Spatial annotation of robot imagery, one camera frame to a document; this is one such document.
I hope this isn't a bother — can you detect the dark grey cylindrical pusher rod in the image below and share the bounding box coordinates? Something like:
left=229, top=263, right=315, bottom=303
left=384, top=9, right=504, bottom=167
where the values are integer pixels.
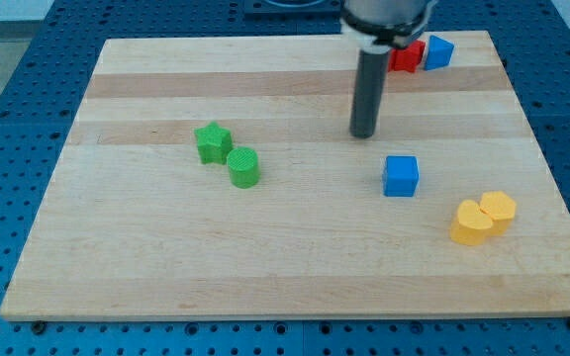
left=349, top=50, right=390, bottom=138

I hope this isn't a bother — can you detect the red star block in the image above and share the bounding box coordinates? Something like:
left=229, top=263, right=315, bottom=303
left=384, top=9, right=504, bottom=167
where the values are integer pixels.
left=387, top=40, right=426, bottom=73

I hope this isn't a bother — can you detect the blue cube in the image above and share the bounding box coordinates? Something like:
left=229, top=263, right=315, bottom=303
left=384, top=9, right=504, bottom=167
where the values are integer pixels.
left=382, top=155, right=420, bottom=197

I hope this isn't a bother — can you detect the yellow heart block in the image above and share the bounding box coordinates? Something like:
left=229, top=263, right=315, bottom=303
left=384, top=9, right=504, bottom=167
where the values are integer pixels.
left=449, top=200, right=494, bottom=246

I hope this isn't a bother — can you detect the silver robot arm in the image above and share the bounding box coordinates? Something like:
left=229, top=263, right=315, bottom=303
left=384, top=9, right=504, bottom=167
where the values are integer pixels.
left=340, top=0, right=437, bottom=138

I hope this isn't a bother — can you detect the wooden board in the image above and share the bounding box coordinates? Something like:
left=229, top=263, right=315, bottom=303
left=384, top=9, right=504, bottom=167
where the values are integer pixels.
left=0, top=31, right=570, bottom=321

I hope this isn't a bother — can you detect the yellow pentagon block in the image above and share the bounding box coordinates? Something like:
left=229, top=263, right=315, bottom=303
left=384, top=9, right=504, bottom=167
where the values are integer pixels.
left=479, top=191, right=517, bottom=236

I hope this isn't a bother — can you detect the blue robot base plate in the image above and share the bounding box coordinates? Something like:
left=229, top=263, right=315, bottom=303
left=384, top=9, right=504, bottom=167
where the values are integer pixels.
left=241, top=0, right=342, bottom=16

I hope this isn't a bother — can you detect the green cylinder block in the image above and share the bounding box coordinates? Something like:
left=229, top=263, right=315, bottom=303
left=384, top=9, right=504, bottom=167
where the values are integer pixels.
left=227, top=147, right=260, bottom=189

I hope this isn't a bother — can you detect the blue triangle block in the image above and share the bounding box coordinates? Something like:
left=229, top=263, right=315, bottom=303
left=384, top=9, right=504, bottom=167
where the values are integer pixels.
left=424, top=35, right=455, bottom=71

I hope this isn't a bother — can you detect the green star block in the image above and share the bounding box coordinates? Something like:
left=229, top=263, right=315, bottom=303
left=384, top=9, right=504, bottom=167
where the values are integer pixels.
left=194, top=122, right=234, bottom=164

